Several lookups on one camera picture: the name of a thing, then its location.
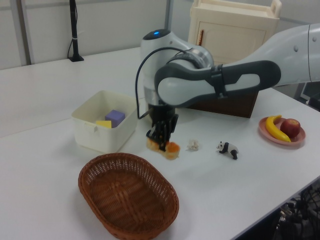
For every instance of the small white crumpled object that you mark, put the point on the small white crumpled object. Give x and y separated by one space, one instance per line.
192 145

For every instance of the cream plastic open bin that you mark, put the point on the cream plastic open bin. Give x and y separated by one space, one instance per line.
105 140

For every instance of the panda toy figure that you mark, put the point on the panda toy figure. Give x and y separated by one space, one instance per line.
230 148

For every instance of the bread with orange topping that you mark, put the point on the bread with orange topping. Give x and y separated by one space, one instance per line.
172 150

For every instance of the cream wooden toy cabinet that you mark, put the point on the cream wooden toy cabinet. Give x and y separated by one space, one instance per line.
237 32

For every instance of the yellow block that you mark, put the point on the yellow block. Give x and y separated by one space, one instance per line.
103 124

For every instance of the yellow banana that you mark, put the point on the yellow banana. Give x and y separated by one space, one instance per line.
272 128

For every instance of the dark wood box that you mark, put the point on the dark wood box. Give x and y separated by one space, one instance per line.
237 106

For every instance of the red apple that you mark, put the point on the red apple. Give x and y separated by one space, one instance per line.
290 127

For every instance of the dark equipment beside table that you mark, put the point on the dark equipment beside table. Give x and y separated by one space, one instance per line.
313 98

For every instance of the black stand pole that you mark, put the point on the black stand pole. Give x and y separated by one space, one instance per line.
74 37

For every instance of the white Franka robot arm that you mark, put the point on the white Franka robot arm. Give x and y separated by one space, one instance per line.
187 87

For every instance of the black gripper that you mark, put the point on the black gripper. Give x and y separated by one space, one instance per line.
162 115

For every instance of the purple block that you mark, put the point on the purple block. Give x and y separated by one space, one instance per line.
115 117

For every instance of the pink plate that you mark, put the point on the pink plate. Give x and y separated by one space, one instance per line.
300 140

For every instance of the brown wicker basket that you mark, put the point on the brown wicker basket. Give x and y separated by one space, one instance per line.
130 200

